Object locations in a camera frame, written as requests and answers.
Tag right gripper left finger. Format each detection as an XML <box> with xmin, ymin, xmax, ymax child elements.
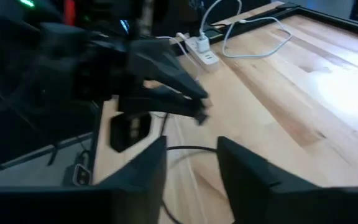
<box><xmin>99</xmin><ymin>136</ymin><xmax>168</xmax><ymax>224</ymax></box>

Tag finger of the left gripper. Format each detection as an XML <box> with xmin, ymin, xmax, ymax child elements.
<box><xmin>132</xmin><ymin>39</ymin><xmax>209</xmax><ymax>100</ymax></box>
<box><xmin>118</xmin><ymin>85</ymin><xmax>208</xmax><ymax>119</ymax></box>

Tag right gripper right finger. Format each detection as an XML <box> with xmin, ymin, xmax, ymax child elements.
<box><xmin>218</xmin><ymin>136</ymin><xmax>323</xmax><ymax>224</ymax></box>

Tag black USB cable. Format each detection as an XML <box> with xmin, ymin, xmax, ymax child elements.
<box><xmin>159</xmin><ymin>111</ymin><xmax>220</xmax><ymax>224</ymax></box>

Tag white braided USB cable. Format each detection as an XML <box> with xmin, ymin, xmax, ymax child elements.
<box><xmin>221</xmin><ymin>16</ymin><xmax>293</xmax><ymax>59</ymax></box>

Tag long white power strip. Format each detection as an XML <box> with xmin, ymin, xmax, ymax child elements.
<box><xmin>183</xmin><ymin>34</ymin><xmax>220</xmax><ymax>66</ymax></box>

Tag black power bank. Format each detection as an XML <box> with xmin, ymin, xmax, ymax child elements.
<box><xmin>109</xmin><ymin>111</ymin><xmax>152</xmax><ymax>153</ymax></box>

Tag grey power adapter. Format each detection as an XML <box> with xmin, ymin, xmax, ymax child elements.
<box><xmin>73</xmin><ymin>164</ymin><xmax>91</xmax><ymax>187</ymax></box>

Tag white power strip cord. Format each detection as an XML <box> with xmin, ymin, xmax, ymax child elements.
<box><xmin>155</xmin><ymin>32</ymin><xmax>199</xmax><ymax>68</ymax></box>

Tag white USB wall charger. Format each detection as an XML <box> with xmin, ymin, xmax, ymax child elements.
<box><xmin>196</xmin><ymin>34</ymin><xmax>211</xmax><ymax>53</ymax></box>

